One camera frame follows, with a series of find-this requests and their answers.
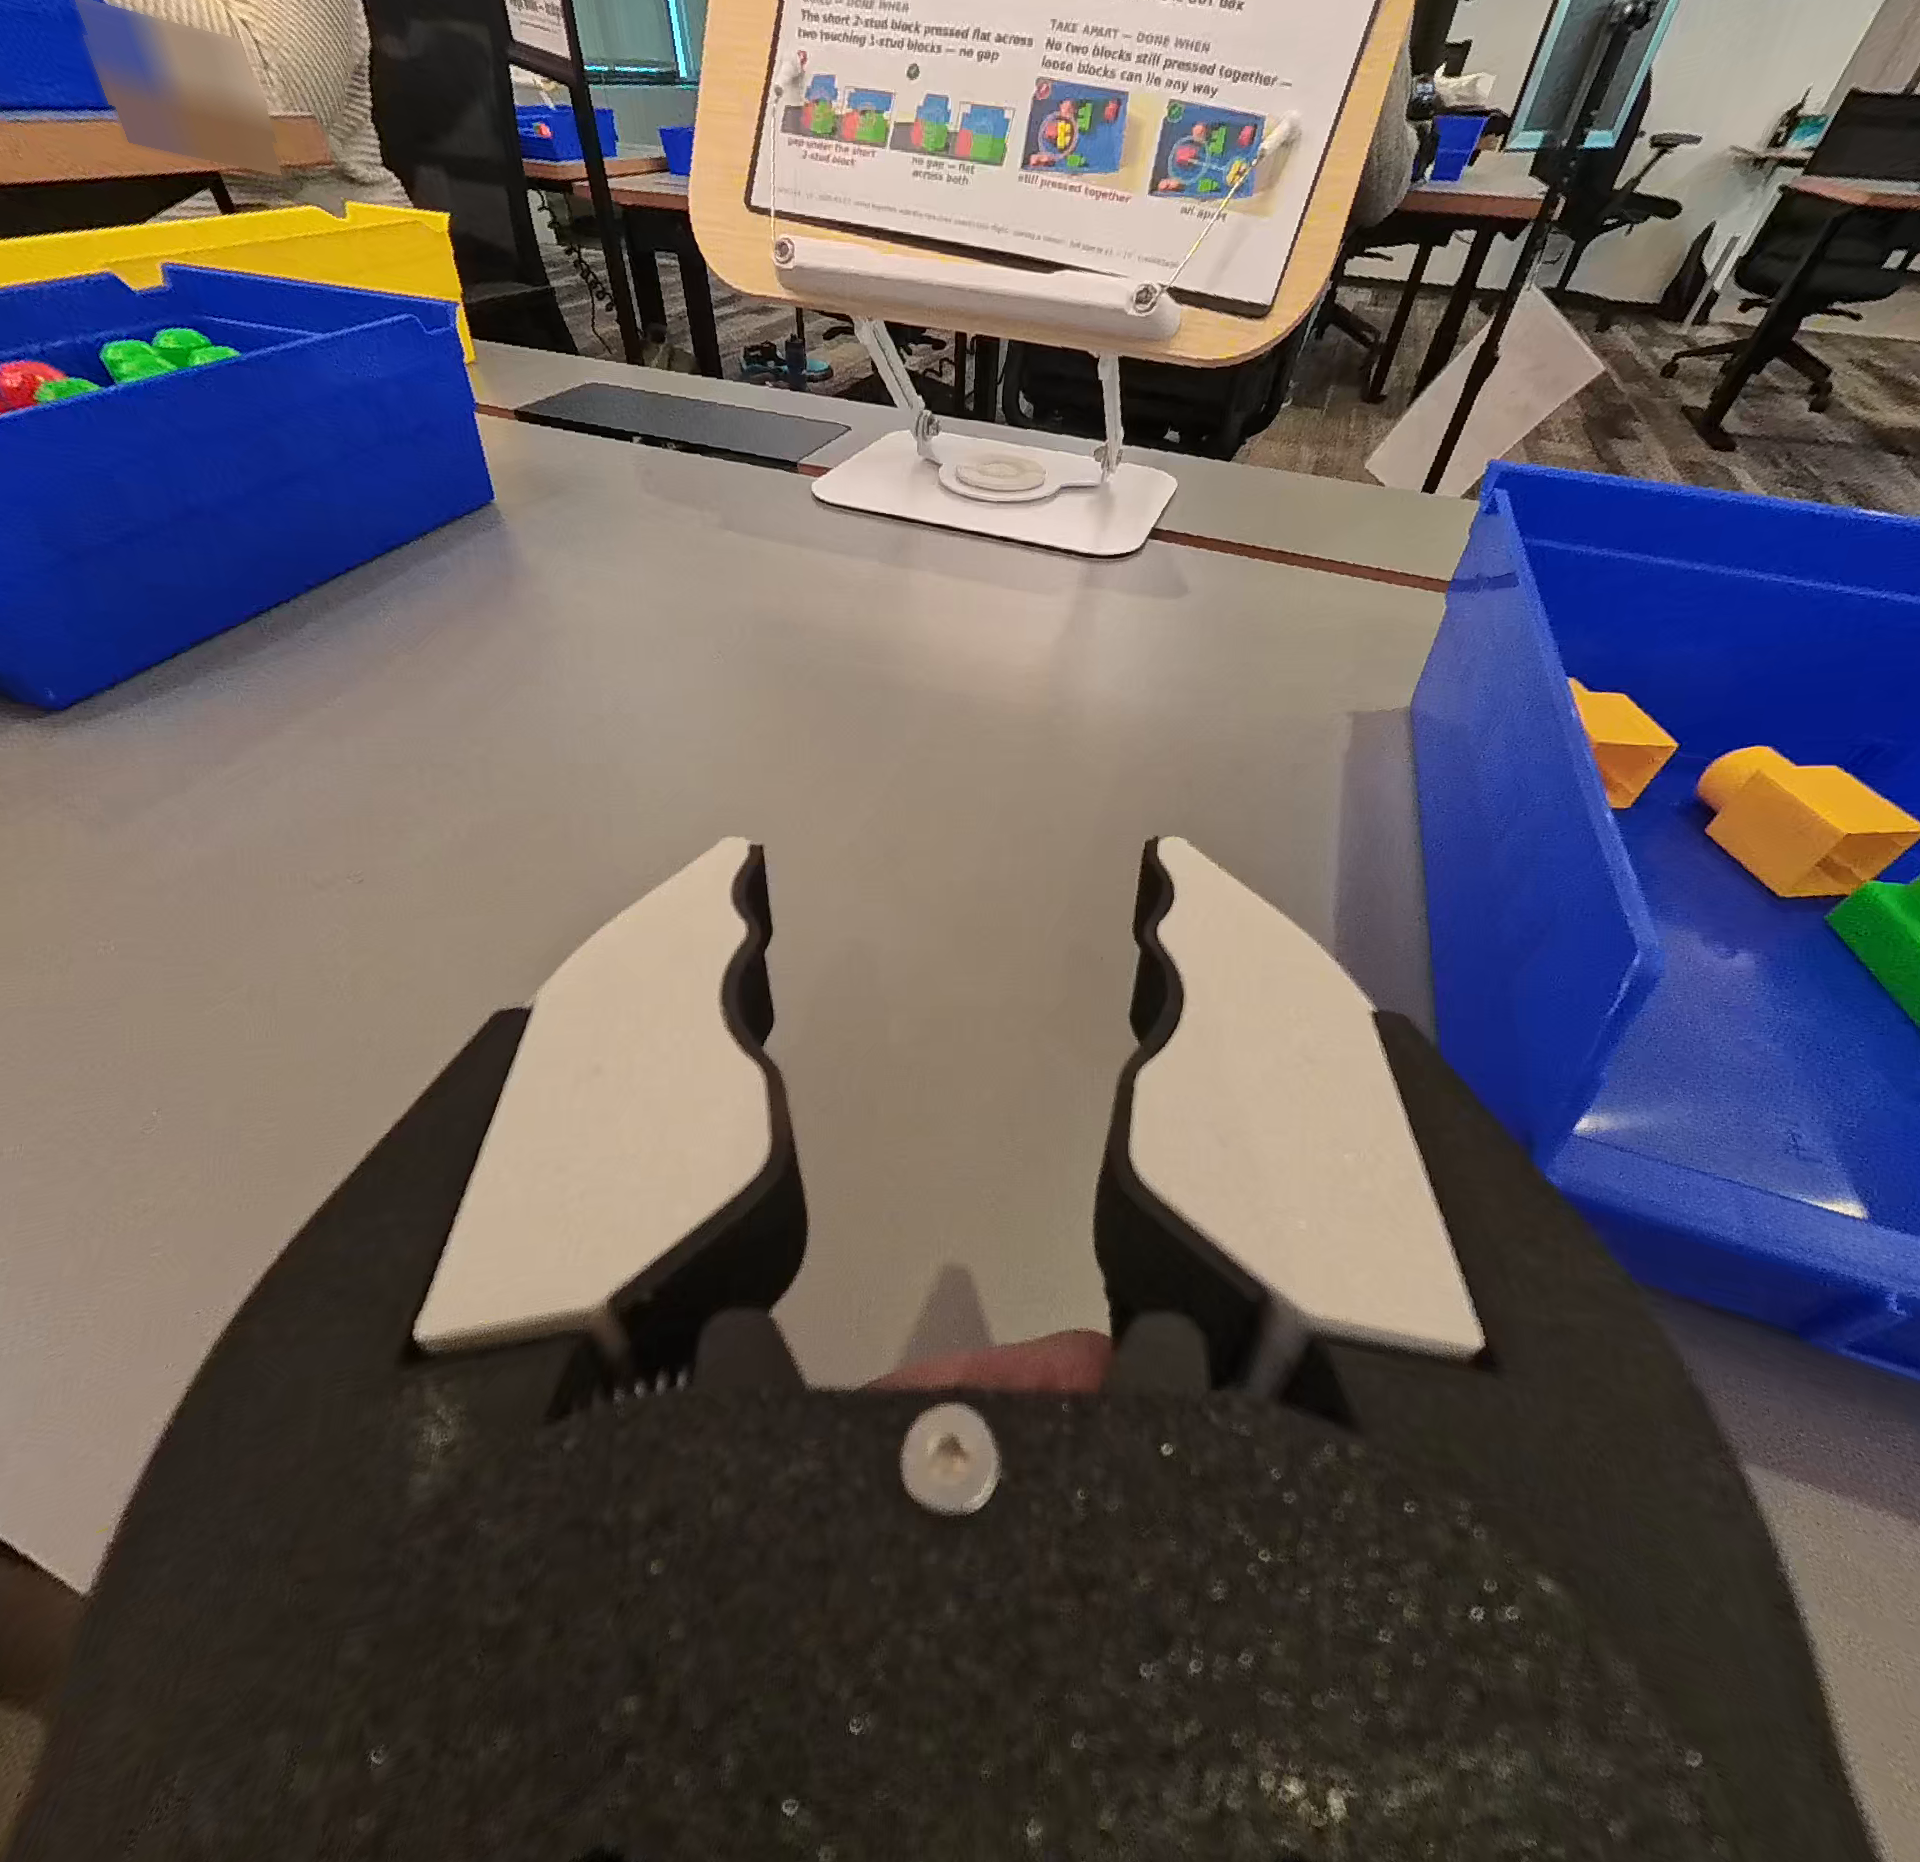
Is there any yellow toy block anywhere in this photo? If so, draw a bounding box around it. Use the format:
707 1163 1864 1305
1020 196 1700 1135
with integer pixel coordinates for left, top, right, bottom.
1565 679 1678 814
1699 747 1920 900

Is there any wooden clipboard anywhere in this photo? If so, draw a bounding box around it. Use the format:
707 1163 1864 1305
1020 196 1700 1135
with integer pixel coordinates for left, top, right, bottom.
689 0 1436 370

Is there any green double toy block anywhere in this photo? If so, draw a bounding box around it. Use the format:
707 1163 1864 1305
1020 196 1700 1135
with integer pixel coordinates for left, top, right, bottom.
1824 879 1920 1030

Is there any blue plastic bin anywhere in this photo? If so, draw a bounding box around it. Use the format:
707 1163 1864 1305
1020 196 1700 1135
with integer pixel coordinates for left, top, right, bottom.
0 0 111 109
1410 462 1920 1379
0 264 497 712

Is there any black office chair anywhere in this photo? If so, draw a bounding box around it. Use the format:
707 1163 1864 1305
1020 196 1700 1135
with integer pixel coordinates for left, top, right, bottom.
1680 87 1920 445
353 0 578 356

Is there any white folded sign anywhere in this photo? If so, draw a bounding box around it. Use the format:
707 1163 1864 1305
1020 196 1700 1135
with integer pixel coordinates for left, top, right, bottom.
1366 283 1610 500

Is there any white document stand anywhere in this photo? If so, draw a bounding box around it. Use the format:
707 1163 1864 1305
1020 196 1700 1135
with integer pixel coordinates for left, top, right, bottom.
766 229 1188 559

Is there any black inset table panel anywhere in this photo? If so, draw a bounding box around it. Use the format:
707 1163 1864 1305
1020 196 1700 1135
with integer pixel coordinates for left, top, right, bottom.
518 385 853 466

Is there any wooden shelf board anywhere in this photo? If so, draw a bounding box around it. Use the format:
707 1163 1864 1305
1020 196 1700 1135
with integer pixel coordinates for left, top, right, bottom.
0 115 331 190

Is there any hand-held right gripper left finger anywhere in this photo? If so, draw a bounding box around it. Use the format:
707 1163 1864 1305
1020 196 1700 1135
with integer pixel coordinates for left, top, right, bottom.
415 836 809 1360

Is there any printed instruction sheet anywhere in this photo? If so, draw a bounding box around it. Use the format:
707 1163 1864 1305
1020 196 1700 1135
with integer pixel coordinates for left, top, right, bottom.
766 0 1410 310

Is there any yellow plastic bin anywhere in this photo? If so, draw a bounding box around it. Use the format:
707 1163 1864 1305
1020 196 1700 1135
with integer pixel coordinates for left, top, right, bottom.
0 203 475 366

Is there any black tripod stand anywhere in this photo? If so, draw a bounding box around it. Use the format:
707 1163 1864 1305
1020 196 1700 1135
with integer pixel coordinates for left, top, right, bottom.
1420 0 1669 492

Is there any pile of colourful toy blocks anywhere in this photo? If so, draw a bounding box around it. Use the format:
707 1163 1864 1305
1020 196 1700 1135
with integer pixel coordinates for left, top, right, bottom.
0 328 240 411

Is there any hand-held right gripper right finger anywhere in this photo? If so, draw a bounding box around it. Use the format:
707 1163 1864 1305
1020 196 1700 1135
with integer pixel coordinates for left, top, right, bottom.
1092 836 1483 1360

